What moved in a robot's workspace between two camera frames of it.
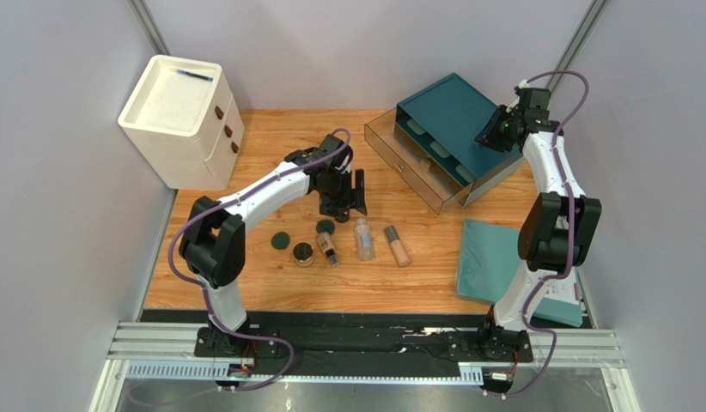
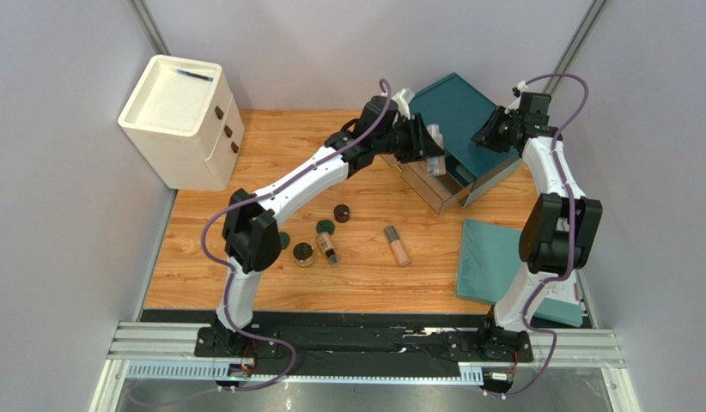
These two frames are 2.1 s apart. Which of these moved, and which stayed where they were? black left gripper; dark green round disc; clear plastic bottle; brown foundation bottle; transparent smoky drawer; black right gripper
Moved: clear plastic bottle; black left gripper
Stayed: brown foundation bottle; dark green round disc; black right gripper; transparent smoky drawer
